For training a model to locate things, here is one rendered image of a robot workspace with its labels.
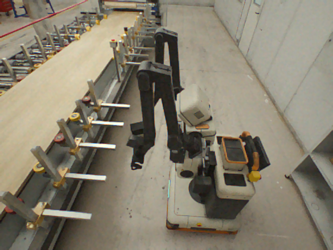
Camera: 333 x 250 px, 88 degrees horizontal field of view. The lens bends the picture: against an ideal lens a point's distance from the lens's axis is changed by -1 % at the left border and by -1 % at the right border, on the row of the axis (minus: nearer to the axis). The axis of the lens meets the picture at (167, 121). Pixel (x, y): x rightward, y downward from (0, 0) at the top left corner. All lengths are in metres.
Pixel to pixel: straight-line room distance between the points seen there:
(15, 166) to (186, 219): 1.33
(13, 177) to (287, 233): 2.35
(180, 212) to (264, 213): 0.97
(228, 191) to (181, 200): 0.60
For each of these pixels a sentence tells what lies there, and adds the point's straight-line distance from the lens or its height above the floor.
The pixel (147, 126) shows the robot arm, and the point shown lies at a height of 1.33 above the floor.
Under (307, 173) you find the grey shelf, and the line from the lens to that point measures 2.71.
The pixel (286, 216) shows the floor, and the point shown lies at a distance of 2.42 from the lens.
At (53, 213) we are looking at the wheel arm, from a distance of 1.29.
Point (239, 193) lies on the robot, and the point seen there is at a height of 0.80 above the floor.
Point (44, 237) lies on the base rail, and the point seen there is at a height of 0.70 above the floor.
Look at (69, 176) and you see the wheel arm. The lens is 1.40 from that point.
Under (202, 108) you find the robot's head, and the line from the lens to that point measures 0.94.
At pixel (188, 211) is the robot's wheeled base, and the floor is 0.28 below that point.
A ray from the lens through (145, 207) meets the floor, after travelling 2.06.
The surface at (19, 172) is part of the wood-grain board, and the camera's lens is 1.47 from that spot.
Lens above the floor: 1.92
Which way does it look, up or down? 43 degrees down
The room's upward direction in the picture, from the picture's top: 3 degrees clockwise
